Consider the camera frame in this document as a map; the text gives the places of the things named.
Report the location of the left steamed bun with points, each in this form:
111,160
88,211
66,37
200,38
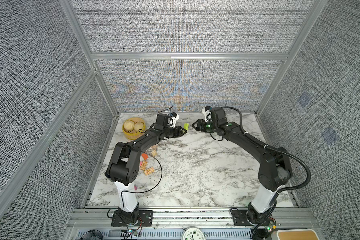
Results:
129,125

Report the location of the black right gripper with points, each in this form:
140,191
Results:
201,124

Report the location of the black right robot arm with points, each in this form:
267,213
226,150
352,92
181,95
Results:
274,171

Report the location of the white analog clock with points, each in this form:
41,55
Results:
193,233

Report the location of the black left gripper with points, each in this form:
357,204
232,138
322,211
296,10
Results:
177,134

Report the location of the wood topped white box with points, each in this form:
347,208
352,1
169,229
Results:
297,234

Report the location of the lime green rectangular block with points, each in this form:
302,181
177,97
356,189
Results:
186,125

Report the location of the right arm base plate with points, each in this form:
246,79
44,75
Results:
240,218

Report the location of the yellow rimmed bamboo steamer basket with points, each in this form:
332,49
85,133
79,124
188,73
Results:
133,135

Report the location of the black fan grille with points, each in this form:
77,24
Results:
92,235

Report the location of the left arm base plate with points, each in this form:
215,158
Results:
144,219

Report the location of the right steamed bun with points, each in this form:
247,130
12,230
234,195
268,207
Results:
139,126

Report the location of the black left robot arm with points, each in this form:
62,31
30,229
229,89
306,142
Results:
124,166

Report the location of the steamed bun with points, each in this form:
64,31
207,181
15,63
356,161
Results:
129,125
139,126

